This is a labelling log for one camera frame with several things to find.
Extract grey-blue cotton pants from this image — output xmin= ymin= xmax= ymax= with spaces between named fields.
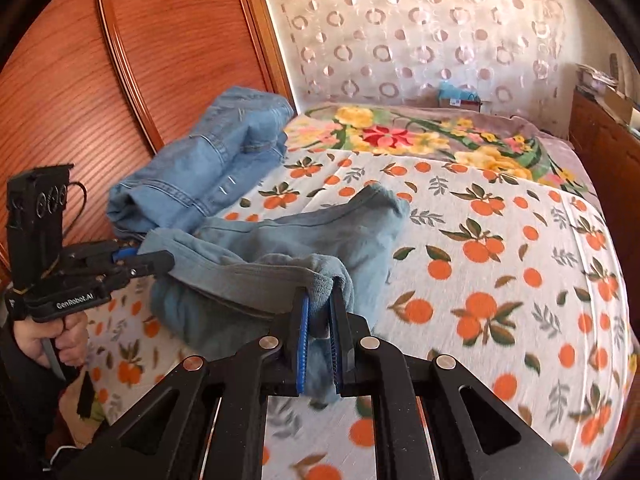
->
xmin=140 ymin=184 xmax=409 ymax=403

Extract person left hand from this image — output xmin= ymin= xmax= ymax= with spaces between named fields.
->
xmin=13 ymin=312 xmax=88 ymax=367

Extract orange fruit print bedsheet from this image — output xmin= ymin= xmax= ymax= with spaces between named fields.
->
xmin=88 ymin=150 xmax=637 ymax=479

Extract wooden headboard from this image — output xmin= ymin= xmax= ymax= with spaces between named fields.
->
xmin=0 ymin=0 xmax=296 ymax=281

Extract folded blue denim jeans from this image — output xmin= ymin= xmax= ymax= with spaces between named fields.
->
xmin=106 ymin=87 xmax=294 ymax=240

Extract floral blanket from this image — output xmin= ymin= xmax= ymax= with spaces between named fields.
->
xmin=285 ymin=103 xmax=601 ymax=208

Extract long wooden cabinet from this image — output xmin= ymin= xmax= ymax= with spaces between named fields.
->
xmin=568 ymin=90 xmax=640 ymax=281

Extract teal item on box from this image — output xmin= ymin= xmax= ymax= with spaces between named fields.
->
xmin=437 ymin=81 xmax=482 ymax=112

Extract cardboard box on cabinet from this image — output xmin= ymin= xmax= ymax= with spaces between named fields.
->
xmin=604 ymin=86 xmax=640 ymax=129

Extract stack of papers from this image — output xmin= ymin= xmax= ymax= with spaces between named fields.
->
xmin=576 ymin=63 xmax=618 ymax=94

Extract circle pattern sheer curtain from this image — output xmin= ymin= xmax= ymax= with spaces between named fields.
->
xmin=266 ymin=0 xmax=570 ymax=133

